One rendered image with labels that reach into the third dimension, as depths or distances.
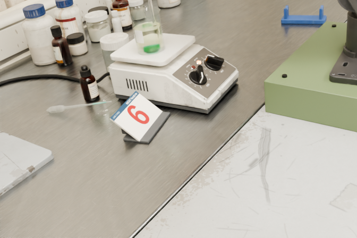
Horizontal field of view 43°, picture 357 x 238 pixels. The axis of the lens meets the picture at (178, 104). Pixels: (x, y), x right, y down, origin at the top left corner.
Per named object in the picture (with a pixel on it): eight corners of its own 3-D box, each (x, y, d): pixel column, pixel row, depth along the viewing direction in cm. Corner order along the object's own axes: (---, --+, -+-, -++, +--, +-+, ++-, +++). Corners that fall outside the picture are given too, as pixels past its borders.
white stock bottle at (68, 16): (73, 37, 120) (61, -6, 114) (92, 38, 117) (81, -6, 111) (57, 46, 115) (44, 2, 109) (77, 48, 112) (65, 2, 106)
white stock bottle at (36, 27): (65, 60, 106) (50, 6, 99) (34, 68, 104) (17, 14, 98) (61, 51, 112) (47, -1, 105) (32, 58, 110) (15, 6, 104)
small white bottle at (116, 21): (125, 32, 117) (120, 9, 114) (118, 35, 116) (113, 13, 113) (118, 31, 119) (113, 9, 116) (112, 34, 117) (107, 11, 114)
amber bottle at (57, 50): (70, 58, 106) (61, 22, 102) (74, 63, 103) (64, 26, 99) (56, 62, 105) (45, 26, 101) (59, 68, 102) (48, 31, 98)
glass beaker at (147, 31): (163, 57, 78) (156, 11, 74) (133, 59, 79) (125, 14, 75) (169, 43, 83) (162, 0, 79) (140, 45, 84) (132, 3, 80)
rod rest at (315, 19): (326, 19, 106) (326, 4, 104) (324, 24, 103) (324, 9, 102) (283, 18, 110) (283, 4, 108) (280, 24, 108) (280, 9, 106)
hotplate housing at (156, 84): (240, 81, 85) (237, 41, 81) (208, 116, 75) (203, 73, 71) (143, 68, 96) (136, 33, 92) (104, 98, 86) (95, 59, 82)
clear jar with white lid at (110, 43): (102, 79, 94) (93, 43, 90) (115, 66, 99) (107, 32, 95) (128, 79, 92) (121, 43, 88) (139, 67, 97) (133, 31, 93)
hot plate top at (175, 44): (198, 40, 84) (197, 35, 84) (164, 67, 75) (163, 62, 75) (145, 35, 90) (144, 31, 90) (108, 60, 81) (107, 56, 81)
